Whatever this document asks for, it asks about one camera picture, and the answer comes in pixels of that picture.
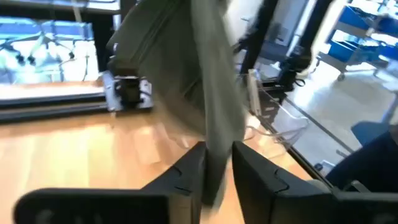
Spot office chair base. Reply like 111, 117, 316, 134
0, 30, 77, 65

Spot blue chair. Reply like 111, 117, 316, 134
351, 121, 393, 147

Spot person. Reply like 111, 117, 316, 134
325, 129, 398, 194

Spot blue storage cart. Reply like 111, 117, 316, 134
315, 0, 398, 82

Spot clear plastic bin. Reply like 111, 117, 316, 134
247, 68, 310, 147

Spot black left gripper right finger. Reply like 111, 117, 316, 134
231, 140, 335, 224

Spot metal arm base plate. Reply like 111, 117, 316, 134
102, 70, 154, 112

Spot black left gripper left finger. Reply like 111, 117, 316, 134
141, 141, 208, 224

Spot green baseball cap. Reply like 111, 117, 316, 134
105, 0, 248, 208

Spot black rig frame post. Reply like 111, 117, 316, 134
238, 0, 280, 75
278, 0, 335, 93

